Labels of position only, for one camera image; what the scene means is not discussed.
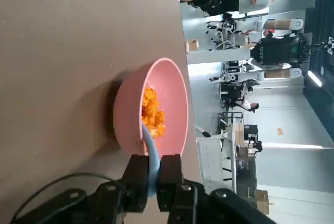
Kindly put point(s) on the cardboard box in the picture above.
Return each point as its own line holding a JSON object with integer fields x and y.
{"x": 192, "y": 45}
{"x": 262, "y": 200}

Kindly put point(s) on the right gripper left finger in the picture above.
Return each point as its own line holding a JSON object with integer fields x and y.
{"x": 135, "y": 182}

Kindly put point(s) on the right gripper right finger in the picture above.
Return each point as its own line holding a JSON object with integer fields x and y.
{"x": 169, "y": 182}

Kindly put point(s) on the orange popcorn pile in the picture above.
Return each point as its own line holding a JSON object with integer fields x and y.
{"x": 151, "y": 109}

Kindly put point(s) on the blue spoon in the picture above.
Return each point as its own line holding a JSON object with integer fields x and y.
{"x": 153, "y": 156}

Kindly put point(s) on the pink bowl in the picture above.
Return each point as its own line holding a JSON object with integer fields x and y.
{"x": 130, "y": 109}

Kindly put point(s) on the black background robot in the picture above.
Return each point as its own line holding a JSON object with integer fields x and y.
{"x": 276, "y": 49}

